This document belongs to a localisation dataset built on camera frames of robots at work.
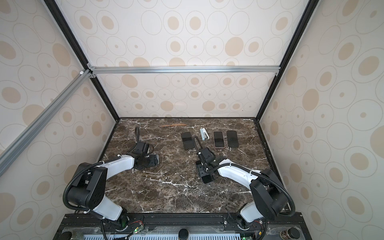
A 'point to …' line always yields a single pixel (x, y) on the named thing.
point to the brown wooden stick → (172, 125)
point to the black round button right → (290, 233)
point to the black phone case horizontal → (232, 138)
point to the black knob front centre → (183, 234)
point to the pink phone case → (219, 142)
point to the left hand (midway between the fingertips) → (158, 159)
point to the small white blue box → (204, 134)
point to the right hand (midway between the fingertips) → (204, 168)
